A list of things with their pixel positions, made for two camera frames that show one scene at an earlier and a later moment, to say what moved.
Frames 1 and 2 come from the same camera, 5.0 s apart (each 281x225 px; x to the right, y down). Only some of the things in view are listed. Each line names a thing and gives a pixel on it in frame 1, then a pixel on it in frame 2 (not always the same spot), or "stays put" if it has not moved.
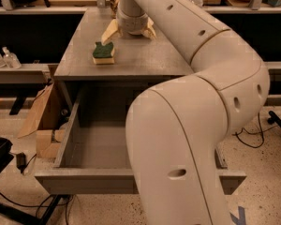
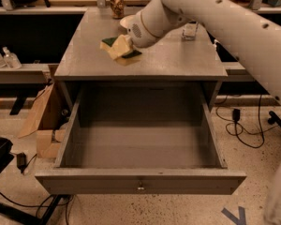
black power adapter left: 21,161 stays put
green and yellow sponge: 103,54 → 118,49
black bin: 0,155 stays put
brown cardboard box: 50,120 stays put
